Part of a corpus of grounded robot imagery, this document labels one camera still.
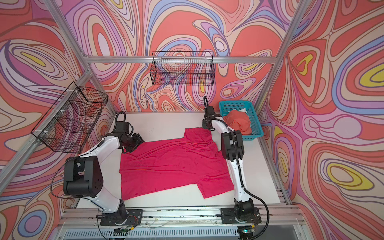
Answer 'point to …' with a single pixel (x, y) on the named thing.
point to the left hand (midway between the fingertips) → (144, 141)
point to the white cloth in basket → (244, 110)
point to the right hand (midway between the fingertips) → (210, 127)
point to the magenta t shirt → (189, 163)
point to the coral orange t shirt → (238, 121)
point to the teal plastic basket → (257, 129)
